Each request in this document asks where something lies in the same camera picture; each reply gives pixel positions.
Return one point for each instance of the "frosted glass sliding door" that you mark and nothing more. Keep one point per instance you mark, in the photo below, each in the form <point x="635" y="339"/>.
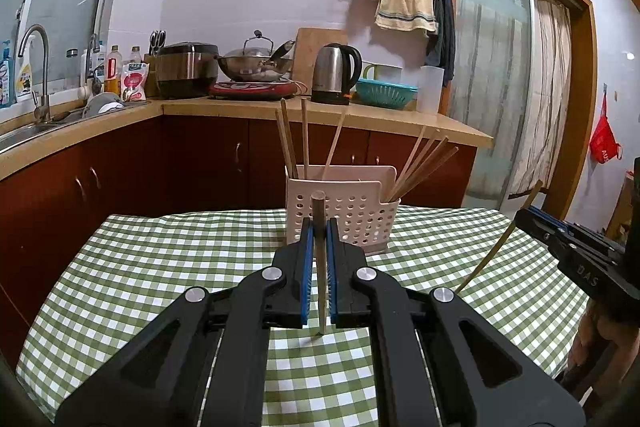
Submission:
<point x="490" y="82"/>

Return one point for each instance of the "red plastic bag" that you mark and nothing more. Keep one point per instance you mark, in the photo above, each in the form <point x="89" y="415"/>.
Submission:
<point x="602" y="139"/>

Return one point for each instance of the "striped beige curtain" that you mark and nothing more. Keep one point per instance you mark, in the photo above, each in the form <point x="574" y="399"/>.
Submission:
<point x="545" y="97"/>

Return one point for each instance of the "dark hanging cloth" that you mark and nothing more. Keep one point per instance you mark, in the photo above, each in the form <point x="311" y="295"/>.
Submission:
<point x="442" y="32"/>

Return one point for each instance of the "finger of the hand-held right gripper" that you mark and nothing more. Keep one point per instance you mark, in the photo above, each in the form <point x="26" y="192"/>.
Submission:
<point x="537" y="229"/>
<point x="545" y="213"/>

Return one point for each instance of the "beige perforated utensil holder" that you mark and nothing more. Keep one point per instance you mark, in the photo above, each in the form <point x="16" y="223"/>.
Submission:
<point x="360" y="217"/>

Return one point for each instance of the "steel kitchen faucet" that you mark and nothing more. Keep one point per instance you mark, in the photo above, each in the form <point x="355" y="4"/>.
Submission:
<point x="45" y="72"/>

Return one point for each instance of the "steel wok with lid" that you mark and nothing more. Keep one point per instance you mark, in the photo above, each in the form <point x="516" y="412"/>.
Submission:
<point x="252" y="64"/>

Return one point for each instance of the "yellow-capped oil bottle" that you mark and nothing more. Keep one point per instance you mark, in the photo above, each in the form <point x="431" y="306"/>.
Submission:
<point x="114" y="72"/>

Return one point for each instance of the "wooden knife block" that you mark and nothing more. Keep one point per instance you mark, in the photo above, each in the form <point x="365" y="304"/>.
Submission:
<point x="150" y="77"/>

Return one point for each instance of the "dark rice cooker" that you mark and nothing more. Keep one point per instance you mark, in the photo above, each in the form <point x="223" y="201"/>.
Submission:
<point x="182" y="69"/>

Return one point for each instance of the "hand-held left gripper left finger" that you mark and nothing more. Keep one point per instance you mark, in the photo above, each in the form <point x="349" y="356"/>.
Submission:
<point x="307" y="267"/>

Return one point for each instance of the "white plastic cup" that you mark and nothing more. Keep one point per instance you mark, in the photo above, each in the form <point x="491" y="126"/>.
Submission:
<point x="430" y="89"/>

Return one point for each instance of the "wooden countertop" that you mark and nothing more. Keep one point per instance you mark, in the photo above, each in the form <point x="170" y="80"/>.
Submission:
<point x="225" y="108"/>

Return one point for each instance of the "red and white pouch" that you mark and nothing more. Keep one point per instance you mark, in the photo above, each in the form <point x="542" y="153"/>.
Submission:
<point x="134" y="82"/>

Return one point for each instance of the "green checked tablecloth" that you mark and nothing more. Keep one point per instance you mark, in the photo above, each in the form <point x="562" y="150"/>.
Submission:
<point x="175" y="257"/>

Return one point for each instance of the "small steel faucet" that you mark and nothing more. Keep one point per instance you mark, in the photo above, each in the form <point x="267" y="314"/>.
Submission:
<point x="92" y="62"/>

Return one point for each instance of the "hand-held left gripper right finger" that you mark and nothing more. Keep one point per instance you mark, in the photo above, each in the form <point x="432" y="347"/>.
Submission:
<point x="333" y="267"/>

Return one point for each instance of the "person's right forearm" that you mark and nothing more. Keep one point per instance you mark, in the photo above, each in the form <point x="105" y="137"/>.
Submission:
<point x="615" y="347"/>

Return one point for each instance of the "wooden door frame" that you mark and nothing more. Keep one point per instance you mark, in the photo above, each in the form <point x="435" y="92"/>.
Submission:
<point x="585" y="82"/>

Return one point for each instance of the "red kitchen cabinets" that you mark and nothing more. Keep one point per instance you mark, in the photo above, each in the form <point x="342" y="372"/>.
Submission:
<point x="175" y="167"/>

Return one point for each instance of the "red induction cooker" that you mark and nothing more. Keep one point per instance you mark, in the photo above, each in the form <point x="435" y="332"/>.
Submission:
<point x="250" y="91"/>

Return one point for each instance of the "teal plastic colander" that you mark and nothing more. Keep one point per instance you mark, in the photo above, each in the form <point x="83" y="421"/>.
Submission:
<point x="387" y="94"/>

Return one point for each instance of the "yellow label cleaner bottle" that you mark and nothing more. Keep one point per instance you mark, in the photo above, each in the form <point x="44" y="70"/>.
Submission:
<point x="24" y="72"/>

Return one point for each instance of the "steel electric kettle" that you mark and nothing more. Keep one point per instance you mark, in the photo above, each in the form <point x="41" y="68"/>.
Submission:
<point x="332" y="74"/>

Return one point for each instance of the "wooden cutting board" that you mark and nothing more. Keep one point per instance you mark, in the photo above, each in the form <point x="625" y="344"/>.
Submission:
<point x="310" y="47"/>

